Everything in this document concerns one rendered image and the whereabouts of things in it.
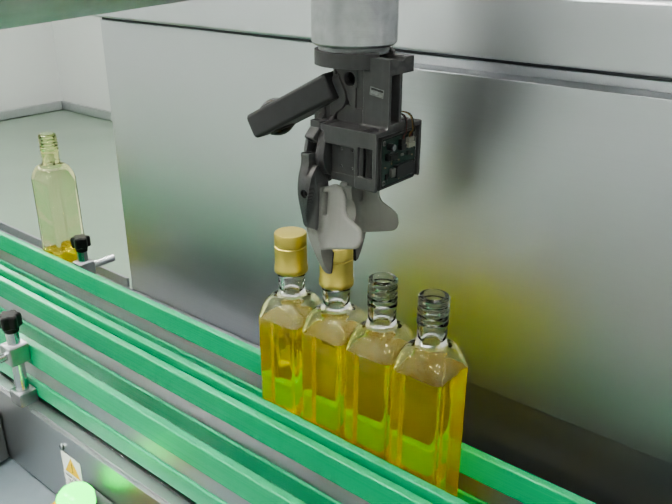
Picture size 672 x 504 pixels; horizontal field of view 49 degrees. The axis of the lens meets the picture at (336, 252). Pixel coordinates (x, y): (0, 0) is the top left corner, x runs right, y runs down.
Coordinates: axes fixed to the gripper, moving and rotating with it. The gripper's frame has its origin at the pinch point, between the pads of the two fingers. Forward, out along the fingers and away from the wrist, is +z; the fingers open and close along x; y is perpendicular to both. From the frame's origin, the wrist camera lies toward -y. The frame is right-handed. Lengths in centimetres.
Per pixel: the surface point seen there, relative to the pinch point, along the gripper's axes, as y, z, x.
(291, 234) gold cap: -5.1, -0.9, -1.0
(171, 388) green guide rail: -20.4, 21.3, -6.5
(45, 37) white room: -574, 52, 306
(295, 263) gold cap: -4.3, 2.0, -1.4
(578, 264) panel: 20.3, -0.3, 11.5
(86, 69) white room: -529, 76, 314
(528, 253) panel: 15.2, -0.1, 11.6
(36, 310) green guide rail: -51, 21, -6
